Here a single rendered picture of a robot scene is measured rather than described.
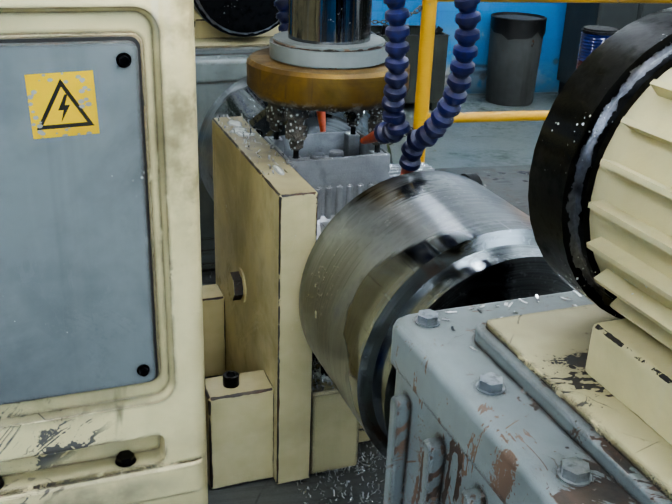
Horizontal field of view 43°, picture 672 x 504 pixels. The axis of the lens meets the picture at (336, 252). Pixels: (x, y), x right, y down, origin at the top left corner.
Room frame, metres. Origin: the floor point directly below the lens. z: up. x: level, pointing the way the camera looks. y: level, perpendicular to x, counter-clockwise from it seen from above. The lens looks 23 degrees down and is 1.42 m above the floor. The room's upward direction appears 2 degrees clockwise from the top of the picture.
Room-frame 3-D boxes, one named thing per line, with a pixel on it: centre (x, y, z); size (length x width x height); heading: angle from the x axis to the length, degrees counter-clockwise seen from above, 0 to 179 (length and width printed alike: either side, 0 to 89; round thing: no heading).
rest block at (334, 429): (0.84, 0.01, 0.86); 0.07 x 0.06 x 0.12; 21
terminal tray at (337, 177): (0.95, 0.02, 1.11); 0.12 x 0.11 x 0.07; 111
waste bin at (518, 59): (6.16, -1.21, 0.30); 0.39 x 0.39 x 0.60
